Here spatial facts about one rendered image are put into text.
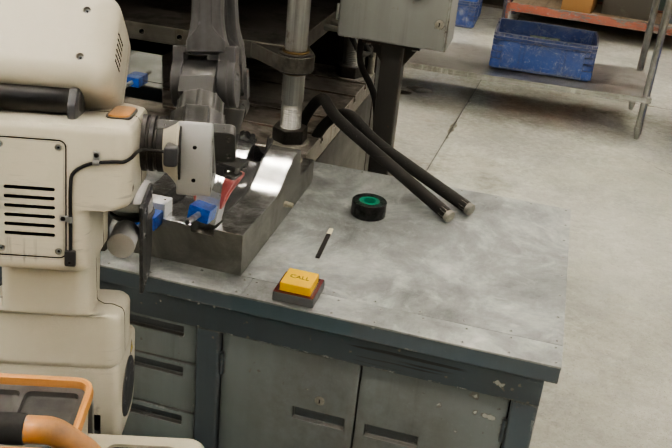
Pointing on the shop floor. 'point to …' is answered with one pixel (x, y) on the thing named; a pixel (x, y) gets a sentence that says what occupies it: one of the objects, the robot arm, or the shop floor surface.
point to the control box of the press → (398, 14)
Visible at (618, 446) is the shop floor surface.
